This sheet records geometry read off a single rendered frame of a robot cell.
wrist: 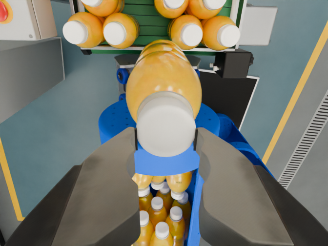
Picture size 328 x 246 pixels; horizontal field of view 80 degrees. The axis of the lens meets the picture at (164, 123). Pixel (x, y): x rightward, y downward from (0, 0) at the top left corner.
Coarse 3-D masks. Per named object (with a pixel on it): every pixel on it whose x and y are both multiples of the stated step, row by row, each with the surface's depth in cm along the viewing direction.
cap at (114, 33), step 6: (108, 24) 36; (114, 24) 36; (120, 24) 37; (108, 30) 37; (114, 30) 37; (120, 30) 37; (108, 36) 37; (114, 36) 37; (120, 36) 37; (114, 42) 38; (120, 42) 38
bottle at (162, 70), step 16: (144, 48) 27; (160, 48) 21; (176, 48) 23; (144, 64) 16; (160, 64) 16; (176, 64) 16; (128, 80) 17; (144, 80) 15; (160, 80) 14; (176, 80) 15; (192, 80) 16; (128, 96) 16; (144, 96) 15; (160, 96) 14; (176, 96) 14; (192, 96) 15; (192, 112) 14
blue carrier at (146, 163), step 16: (112, 112) 47; (128, 112) 47; (208, 112) 48; (112, 128) 40; (208, 128) 41; (192, 144) 37; (144, 160) 36; (160, 160) 36; (176, 160) 37; (192, 160) 38; (192, 176) 66; (192, 192) 69; (192, 208) 47; (192, 224) 49; (192, 240) 53
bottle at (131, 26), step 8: (112, 16) 40; (120, 16) 40; (128, 16) 42; (104, 24) 40; (128, 24) 40; (136, 24) 46; (128, 32) 40; (136, 32) 44; (128, 40) 41; (120, 48) 43
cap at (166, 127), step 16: (144, 112) 12; (160, 112) 12; (176, 112) 12; (144, 128) 12; (160, 128) 12; (176, 128) 12; (192, 128) 12; (144, 144) 13; (160, 144) 13; (176, 144) 13
